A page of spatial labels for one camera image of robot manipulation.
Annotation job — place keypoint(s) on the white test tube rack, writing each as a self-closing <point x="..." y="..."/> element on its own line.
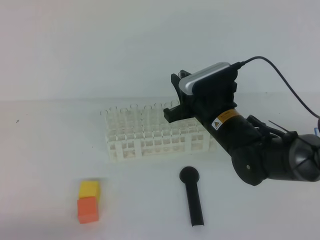
<point x="181" y="137"/>

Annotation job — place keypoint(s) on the orange foam cube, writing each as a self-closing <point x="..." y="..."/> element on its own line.
<point x="87" y="210"/>

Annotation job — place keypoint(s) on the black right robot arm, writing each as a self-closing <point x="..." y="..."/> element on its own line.
<point x="257" y="151"/>

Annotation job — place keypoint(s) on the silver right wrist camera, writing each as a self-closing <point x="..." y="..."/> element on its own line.
<point x="208" y="72"/>

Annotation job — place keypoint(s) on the yellow foam cube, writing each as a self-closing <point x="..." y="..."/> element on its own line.
<point x="90" y="188"/>

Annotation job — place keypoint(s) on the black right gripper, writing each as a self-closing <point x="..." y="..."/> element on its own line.
<point x="212" y="96"/>

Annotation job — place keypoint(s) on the black scoop tool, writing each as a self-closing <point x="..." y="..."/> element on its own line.
<point x="190" y="177"/>

